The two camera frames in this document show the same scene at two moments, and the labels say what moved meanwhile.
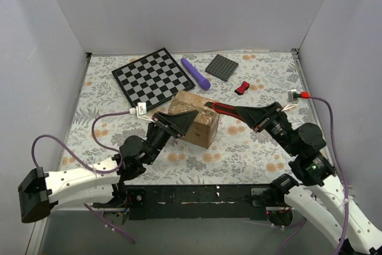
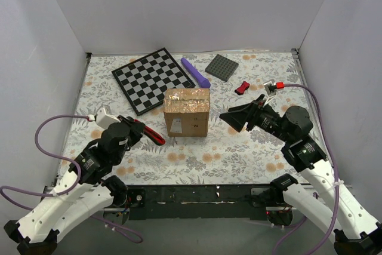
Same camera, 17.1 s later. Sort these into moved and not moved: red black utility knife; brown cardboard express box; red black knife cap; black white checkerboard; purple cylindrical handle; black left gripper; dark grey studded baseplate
Moved: black left gripper; red black utility knife; brown cardboard express box
Not moved: dark grey studded baseplate; purple cylindrical handle; red black knife cap; black white checkerboard
